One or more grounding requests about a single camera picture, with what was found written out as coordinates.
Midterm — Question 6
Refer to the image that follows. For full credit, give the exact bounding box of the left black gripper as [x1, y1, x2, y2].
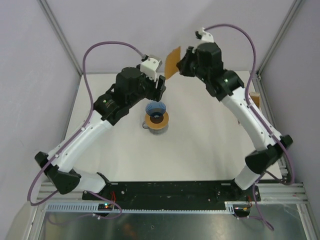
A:
[126, 64, 165, 108]

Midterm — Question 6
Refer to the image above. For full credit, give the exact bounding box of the blue ribbed dripper cone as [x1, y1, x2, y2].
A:
[145, 101, 166, 118]

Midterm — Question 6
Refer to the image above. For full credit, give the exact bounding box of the wooden dripper stand ring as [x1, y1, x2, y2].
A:
[145, 111, 170, 130]

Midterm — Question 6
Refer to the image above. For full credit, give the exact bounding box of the clear glass pitcher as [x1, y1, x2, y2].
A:
[142, 121, 169, 135]

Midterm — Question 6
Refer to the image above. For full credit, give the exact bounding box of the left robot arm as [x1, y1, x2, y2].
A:
[34, 67, 166, 200]

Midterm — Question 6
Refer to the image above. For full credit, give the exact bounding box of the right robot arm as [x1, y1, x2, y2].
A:
[176, 42, 293, 201]

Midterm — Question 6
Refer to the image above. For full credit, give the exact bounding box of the orange filter holder stack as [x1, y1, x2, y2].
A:
[249, 92, 261, 109]

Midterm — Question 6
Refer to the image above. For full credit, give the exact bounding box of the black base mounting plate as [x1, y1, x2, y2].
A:
[82, 180, 261, 211]

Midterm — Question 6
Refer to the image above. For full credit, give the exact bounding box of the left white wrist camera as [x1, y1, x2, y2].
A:
[140, 55, 162, 82]

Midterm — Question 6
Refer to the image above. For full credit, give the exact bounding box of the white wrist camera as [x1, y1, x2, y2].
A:
[140, 55, 162, 82]
[195, 27, 215, 46]

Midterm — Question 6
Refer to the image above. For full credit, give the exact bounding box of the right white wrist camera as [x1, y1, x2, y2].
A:
[195, 27, 215, 46]

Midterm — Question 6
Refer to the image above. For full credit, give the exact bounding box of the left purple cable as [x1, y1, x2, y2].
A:
[26, 40, 146, 226]

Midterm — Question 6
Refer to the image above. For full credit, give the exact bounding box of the grey slotted cable duct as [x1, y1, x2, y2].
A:
[44, 201, 237, 214]

